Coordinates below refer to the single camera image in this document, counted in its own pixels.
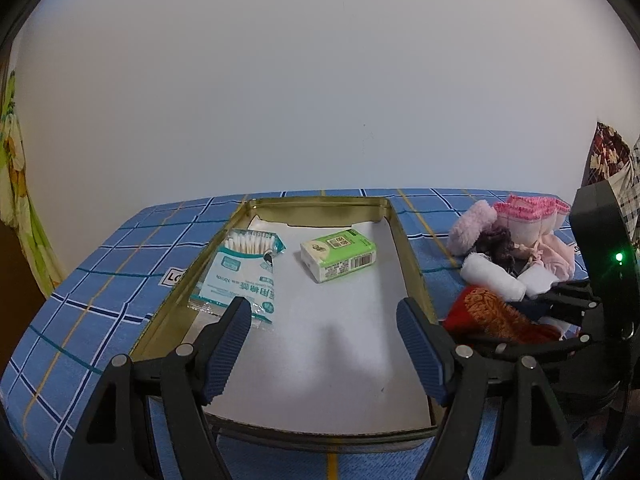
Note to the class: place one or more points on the cotton swab packet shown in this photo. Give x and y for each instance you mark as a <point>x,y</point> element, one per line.
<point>240,280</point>

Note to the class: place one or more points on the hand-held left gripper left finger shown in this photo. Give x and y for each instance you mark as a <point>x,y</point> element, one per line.
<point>234,341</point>

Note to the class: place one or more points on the green yellow printed cloth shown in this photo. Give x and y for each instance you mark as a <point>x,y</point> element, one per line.
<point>20,185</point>

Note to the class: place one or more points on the small white cloth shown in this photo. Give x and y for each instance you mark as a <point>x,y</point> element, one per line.
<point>536,280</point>

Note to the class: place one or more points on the dark red floral cloth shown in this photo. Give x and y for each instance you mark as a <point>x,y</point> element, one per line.
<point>605,152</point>

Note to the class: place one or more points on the large white cloth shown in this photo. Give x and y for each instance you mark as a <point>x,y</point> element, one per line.
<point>490,275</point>

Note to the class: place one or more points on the green tissue pack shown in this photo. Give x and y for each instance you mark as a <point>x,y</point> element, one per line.
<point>337,255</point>

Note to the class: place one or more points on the white sheet label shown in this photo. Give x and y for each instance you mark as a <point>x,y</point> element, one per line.
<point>174,276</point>

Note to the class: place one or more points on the gold metal tin box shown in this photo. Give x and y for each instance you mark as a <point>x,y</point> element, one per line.
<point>411,260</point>

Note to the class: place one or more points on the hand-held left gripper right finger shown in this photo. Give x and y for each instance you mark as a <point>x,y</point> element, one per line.
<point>419,346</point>

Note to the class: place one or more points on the dark purple fuzzy sock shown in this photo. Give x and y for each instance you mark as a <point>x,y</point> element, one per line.
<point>495,245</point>

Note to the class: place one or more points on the white paper box liner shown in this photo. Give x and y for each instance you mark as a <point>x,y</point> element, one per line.
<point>325,325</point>

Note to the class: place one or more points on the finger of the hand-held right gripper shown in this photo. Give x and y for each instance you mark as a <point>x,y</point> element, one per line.
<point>565,296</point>
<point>550,347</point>

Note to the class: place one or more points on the black white plaid cloth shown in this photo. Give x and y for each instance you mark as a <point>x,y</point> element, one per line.
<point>631,185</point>

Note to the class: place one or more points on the blue plaid bed sheet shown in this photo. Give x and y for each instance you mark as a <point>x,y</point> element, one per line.
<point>100,300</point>

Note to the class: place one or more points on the pink-trimmed white socks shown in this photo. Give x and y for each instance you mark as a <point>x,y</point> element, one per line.
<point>530,217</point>

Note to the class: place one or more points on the light pink cloth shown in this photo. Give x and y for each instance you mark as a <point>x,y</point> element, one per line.
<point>555,255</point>

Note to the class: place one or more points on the fluffy pink rolled sock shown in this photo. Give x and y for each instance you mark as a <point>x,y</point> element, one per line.
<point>467,227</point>

